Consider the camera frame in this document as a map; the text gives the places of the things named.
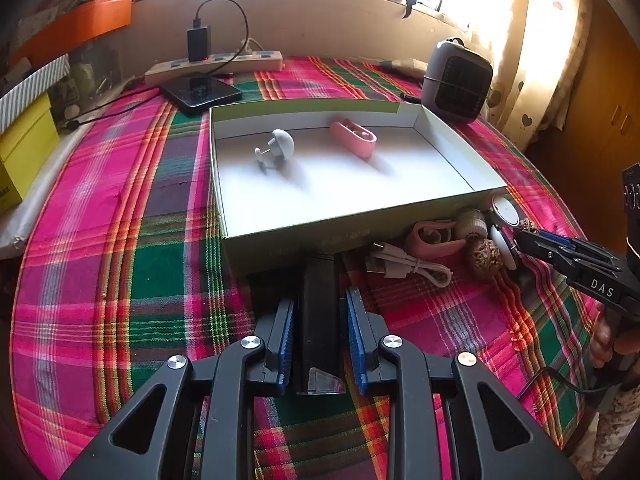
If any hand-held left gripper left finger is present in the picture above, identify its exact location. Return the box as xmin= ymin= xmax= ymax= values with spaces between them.
xmin=60 ymin=297 xmax=296 ymax=480

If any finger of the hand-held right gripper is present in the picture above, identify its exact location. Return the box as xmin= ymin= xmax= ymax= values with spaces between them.
xmin=514 ymin=231 xmax=618 ymax=267
xmin=520 ymin=245 xmax=613 ymax=281

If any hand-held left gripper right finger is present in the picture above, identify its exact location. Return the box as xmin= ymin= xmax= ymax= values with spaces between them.
xmin=346 ymin=287 xmax=566 ymax=480

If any oval black and white device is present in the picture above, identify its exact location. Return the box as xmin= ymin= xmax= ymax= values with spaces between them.
xmin=487 ymin=225 xmax=518 ymax=271

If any black stapler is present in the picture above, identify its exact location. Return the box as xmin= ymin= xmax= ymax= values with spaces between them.
xmin=292 ymin=254 xmax=347 ymax=395

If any green bottle with white lid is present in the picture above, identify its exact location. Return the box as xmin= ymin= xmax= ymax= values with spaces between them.
xmin=487 ymin=195 xmax=521 ymax=228

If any white usb cable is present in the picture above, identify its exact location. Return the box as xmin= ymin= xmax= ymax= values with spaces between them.
xmin=364 ymin=242 xmax=453 ymax=288

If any pink clip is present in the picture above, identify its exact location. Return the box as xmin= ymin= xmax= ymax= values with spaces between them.
xmin=330 ymin=119 xmax=379 ymax=165
xmin=411 ymin=220 xmax=468 ymax=261

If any green and white cardboard box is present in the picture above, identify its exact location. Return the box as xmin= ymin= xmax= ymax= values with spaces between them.
xmin=208 ymin=100 xmax=508 ymax=276

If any person's right hand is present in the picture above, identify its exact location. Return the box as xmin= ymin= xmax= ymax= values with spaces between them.
xmin=590 ymin=310 xmax=640 ymax=371

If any white ribbed round gadget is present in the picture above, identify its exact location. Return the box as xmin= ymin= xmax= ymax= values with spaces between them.
xmin=455 ymin=208 xmax=488 ymax=243

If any wooden cabinet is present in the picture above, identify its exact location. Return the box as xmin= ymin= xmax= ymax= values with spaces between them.
xmin=525 ymin=0 xmax=640 ymax=196

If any plaid blanket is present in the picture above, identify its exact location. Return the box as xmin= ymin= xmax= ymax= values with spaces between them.
xmin=10 ymin=55 xmax=601 ymax=480

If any grey portable fan heater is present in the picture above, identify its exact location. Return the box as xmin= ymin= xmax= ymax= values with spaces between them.
xmin=420 ymin=37 xmax=494 ymax=123

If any white plug adapter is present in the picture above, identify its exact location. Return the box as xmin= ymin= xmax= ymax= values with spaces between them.
xmin=254 ymin=129 xmax=296 ymax=176

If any patterned cream curtain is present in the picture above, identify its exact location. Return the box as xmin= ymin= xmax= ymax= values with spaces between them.
xmin=500 ymin=0 xmax=616 ymax=146

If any beige handheld tool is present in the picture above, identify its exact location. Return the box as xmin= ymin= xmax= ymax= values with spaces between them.
xmin=377 ymin=57 xmax=428 ymax=78

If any black smartphone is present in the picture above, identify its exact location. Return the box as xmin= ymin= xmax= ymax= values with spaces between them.
xmin=160 ymin=72 xmax=243 ymax=115

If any white power strip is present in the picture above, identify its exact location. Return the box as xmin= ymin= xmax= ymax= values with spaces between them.
xmin=145 ymin=50 xmax=284 ymax=86

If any black charger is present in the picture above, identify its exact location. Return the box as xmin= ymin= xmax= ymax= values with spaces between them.
xmin=187 ymin=26 xmax=210 ymax=62

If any yellow box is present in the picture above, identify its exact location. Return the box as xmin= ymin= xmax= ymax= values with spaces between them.
xmin=0 ymin=92 xmax=60 ymax=213

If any clear plastic storage container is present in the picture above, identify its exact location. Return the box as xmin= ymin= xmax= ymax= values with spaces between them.
xmin=67 ymin=40 xmax=146 ymax=106

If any grey striped white box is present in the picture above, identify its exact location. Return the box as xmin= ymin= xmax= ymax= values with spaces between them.
xmin=0 ymin=54 xmax=71 ymax=136

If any orange lid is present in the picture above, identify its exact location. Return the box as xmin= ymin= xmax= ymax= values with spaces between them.
xmin=10 ymin=0 xmax=133 ymax=66

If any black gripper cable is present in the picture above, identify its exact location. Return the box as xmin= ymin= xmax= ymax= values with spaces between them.
xmin=517 ymin=366 xmax=601 ymax=401

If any thin black cable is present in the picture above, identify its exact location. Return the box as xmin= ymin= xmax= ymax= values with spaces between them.
xmin=65 ymin=85 xmax=166 ymax=128

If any black charger cable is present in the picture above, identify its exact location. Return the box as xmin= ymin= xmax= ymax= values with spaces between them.
xmin=192 ymin=0 xmax=250 ymax=78

